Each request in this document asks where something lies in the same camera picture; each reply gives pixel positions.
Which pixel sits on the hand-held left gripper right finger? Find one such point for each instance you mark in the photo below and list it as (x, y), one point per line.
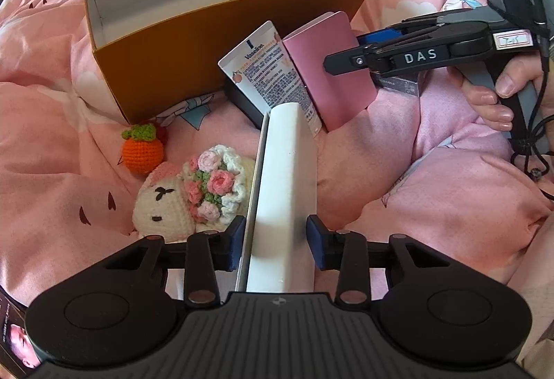
(315, 242)

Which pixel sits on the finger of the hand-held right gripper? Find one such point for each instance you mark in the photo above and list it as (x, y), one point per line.
(346, 60)
(381, 37)

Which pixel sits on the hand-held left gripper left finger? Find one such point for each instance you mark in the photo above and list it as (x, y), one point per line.
(237, 242)

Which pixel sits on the pink notebook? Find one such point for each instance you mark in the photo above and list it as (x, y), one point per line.
(320, 58)

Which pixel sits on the dark card box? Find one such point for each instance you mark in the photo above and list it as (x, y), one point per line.
(400, 86)

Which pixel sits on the long white box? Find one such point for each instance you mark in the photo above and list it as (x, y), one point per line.
(285, 188)

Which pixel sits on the white lotion tube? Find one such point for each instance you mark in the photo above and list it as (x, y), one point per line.
(268, 71)

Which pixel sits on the black box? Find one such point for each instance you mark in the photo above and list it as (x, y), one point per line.
(244, 104)

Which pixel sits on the crochet orange fruit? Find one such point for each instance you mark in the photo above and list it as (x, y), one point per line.
(143, 151)

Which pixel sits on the orange cardboard box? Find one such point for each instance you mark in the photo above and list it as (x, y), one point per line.
(173, 58)

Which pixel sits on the person's right hand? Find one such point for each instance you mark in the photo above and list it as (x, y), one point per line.
(489, 108)

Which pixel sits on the pink printed blanket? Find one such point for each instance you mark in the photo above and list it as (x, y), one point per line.
(52, 123)

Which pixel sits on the printed magazine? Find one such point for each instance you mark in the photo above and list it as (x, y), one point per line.
(19, 340)

